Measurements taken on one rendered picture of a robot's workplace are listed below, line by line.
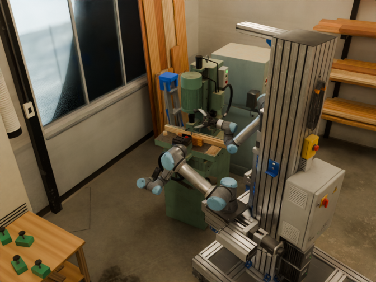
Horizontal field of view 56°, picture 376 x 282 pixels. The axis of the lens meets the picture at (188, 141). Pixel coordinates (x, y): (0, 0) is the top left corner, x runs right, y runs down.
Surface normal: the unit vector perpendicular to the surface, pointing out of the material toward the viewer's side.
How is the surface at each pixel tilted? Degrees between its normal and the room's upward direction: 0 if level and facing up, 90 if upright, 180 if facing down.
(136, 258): 0
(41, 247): 0
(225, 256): 0
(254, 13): 90
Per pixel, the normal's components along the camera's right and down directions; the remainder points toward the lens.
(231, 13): -0.54, 0.45
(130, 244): -0.01, -0.85
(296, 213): -0.73, 0.36
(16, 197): 0.85, 0.27
